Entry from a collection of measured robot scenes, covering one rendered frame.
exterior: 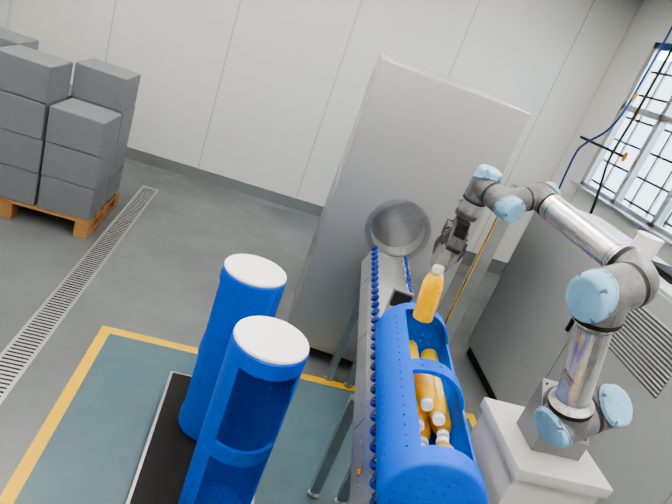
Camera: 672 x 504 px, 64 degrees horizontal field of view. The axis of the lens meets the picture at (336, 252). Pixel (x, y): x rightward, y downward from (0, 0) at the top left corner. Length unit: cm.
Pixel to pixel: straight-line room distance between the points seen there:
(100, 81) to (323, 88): 243
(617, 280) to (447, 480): 63
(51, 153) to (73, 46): 218
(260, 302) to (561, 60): 508
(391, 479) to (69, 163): 353
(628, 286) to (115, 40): 561
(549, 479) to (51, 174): 381
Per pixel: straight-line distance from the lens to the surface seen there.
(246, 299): 230
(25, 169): 458
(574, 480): 186
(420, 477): 148
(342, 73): 608
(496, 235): 268
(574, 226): 158
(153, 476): 261
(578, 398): 156
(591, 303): 136
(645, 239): 371
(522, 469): 175
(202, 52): 611
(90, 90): 469
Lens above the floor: 209
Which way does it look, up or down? 22 degrees down
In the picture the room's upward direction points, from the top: 21 degrees clockwise
